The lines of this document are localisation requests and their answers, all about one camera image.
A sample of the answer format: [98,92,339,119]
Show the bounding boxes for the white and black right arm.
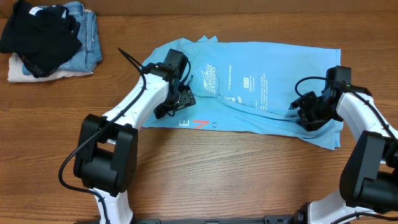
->
[288,66,397,223]

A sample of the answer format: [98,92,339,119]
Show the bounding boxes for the blue denim jeans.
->
[22,2,102,75]

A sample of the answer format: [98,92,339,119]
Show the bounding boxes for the white folded garment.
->
[7,53,93,83]

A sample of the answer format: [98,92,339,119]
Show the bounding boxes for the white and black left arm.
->
[73,49,196,223]

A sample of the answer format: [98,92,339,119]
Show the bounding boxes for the black folded garment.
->
[1,1,82,78]

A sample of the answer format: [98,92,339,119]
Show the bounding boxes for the light blue printed t-shirt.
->
[145,37,343,150]

